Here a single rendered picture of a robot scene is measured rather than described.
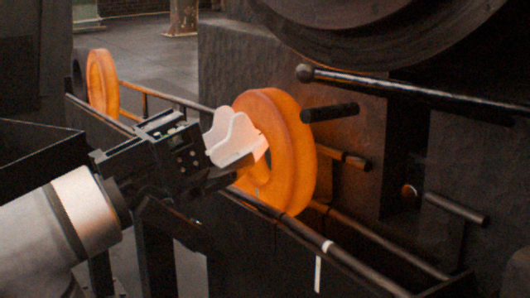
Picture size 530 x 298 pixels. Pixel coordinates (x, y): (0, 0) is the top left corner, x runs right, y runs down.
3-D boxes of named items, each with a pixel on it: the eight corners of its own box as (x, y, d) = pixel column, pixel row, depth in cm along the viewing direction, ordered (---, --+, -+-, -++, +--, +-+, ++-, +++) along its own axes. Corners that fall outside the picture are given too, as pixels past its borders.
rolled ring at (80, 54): (81, 46, 132) (93, 45, 133) (67, 47, 147) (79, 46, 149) (89, 119, 136) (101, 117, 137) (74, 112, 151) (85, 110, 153)
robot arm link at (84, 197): (97, 272, 54) (74, 234, 61) (137, 251, 56) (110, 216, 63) (61, 199, 50) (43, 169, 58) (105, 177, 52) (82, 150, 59)
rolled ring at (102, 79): (101, 142, 129) (114, 140, 131) (110, 93, 115) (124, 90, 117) (84, 84, 137) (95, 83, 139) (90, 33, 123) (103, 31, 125)
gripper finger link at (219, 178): (259, 156, 60) (188, 192, 57) (262, 167, 61) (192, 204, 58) (238, 144, 64) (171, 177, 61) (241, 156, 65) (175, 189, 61)
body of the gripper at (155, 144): (205, 119, 57) (99, 171, 52) (228, 190, 60) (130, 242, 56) (175, 104, 63) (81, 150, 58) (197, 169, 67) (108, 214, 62)
